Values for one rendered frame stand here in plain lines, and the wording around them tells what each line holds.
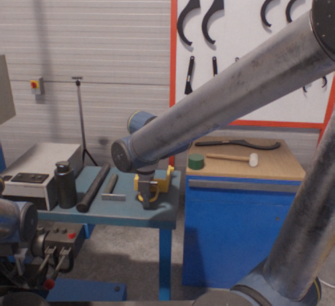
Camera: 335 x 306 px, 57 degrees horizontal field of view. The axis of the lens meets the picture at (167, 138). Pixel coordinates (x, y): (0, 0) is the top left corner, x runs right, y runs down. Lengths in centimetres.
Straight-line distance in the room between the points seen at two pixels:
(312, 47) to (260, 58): 9
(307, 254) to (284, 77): 51
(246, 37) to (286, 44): 232
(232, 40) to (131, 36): 88
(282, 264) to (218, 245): 128
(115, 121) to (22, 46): 109
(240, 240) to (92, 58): 201
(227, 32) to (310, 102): 98
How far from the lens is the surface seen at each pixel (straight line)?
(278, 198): 203
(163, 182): 142
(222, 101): 61
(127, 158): 91
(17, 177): 142
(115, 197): 140
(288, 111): 306
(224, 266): 234
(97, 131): 320
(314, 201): 81
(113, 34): 293
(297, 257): 92
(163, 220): 129
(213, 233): 214
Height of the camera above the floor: 185
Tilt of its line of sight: 23 degrees down
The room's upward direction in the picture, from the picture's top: 1 degrees clockwise
